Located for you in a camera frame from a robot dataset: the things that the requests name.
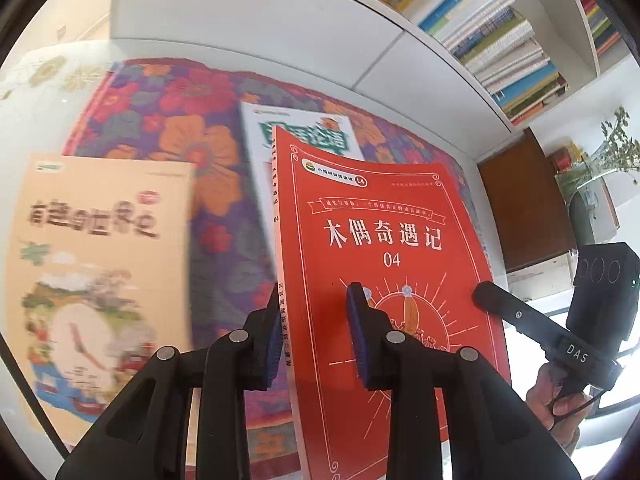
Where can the white bookshelf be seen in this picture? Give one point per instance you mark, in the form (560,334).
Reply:
(275,20)

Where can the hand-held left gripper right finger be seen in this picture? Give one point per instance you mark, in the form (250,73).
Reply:
(357,340)

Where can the floral woven mat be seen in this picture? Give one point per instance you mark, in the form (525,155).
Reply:
(165,110)

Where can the brown wooden cabinet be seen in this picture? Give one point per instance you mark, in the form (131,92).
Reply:
(525,200)

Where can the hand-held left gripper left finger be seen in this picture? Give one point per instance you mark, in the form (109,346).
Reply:
(272,355)

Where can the red and yellow packages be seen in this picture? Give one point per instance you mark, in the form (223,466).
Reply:
(565,160)

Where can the person's right hand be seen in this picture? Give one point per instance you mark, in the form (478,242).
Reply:
(542,395)

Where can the red book with puppet picture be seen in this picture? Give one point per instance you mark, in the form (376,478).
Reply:
(400,200)

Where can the beige history book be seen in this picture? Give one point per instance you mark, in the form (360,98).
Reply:
(100,200)

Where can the long row of shelf books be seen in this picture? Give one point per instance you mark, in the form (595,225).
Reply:
(500,45)

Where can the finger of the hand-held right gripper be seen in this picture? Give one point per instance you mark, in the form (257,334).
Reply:
(505,305)

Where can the white book with green title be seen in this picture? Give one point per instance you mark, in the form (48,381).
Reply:
(300,135)

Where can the short row of colourful books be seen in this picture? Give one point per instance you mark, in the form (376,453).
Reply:
(600,25)

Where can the white low drawer unit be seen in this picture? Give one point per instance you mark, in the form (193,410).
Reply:
(540,272)

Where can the green leafy plant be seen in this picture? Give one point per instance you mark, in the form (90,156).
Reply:
(620,145)

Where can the glass vase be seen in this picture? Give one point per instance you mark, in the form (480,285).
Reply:
(590,210)

